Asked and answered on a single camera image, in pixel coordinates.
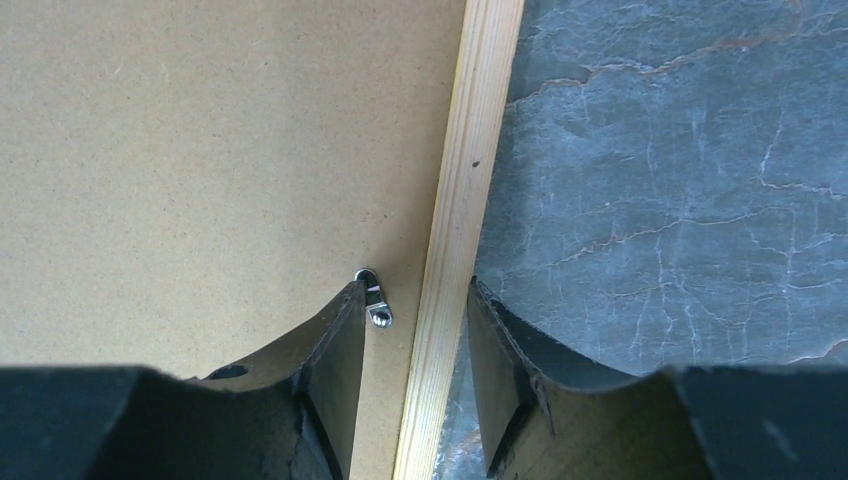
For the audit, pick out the yellow wooden picture frame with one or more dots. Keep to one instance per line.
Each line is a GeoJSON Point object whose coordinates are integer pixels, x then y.
{"type": "Point", "coordinates": [486, 52]}

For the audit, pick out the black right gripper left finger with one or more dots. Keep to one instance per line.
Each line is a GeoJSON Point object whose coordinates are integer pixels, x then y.
{"type": "Point", "coordinates": [286, 411]}

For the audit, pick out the brown cardboard backing board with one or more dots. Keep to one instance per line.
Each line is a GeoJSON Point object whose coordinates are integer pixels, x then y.
{"type": "Point", "coordinates": [183, 182]}

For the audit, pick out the metal frame turn clip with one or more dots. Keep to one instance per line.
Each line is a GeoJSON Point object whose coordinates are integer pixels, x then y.
{"type": "Point", "coordinates": [376, 306]}

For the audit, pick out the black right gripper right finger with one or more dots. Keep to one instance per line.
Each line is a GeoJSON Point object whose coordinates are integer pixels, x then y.
{"type": "Point", "coordinates": [548, 412]}

